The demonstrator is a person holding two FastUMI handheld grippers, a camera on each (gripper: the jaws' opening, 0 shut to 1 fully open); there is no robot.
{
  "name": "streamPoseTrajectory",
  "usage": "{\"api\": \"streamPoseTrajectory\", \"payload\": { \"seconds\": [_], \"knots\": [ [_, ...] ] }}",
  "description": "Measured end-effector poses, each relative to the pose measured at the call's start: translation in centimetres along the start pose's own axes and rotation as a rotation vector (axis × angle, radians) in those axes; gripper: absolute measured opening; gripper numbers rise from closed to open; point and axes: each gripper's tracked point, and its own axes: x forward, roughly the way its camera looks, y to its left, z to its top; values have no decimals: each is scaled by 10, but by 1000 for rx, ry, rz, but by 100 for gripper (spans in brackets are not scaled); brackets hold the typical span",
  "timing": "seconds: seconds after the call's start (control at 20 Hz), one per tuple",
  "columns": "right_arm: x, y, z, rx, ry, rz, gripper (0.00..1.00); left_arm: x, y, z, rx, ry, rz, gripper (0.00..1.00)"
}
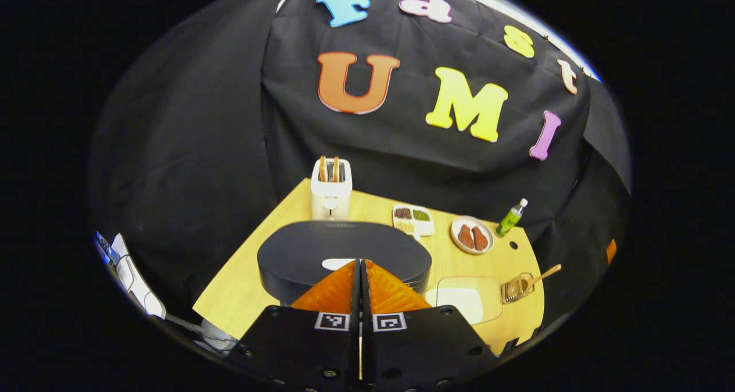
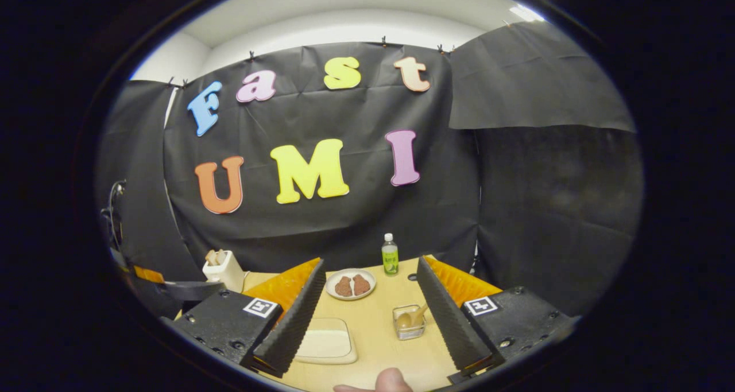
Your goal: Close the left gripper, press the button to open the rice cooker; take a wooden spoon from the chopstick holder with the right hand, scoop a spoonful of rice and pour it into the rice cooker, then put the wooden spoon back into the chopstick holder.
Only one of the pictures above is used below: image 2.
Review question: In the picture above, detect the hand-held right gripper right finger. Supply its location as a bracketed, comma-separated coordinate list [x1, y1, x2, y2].
[416, 255, 581, 384]

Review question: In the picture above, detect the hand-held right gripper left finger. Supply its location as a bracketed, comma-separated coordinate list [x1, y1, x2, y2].
[161, 258, 327, 378]

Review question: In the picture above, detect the glass container of rice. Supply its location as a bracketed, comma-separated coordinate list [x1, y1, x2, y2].
[294, 317, 358, 365]

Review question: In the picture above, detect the clear wire chopstick holder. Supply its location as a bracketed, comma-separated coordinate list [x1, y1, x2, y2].
[393, 304, 428, 340]

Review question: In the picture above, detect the wooden spoon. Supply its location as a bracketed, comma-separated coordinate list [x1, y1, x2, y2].
[396, 304, 428, 329]

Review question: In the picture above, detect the silver black rice cooker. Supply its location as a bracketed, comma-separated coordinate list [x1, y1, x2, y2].
[162, 280, 227, 315]

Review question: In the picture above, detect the white round plate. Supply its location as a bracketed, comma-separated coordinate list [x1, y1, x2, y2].
[325, 268, 377, 301]

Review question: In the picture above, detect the white toaster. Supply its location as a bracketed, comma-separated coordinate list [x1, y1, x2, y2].
[202, 250, 246, 293]

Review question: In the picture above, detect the green drink bottle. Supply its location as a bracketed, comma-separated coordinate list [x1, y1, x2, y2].
[382, 233, 399, 276]

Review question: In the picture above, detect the small ceiling light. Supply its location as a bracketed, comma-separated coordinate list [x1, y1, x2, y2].
[508, 3, 545, 23]

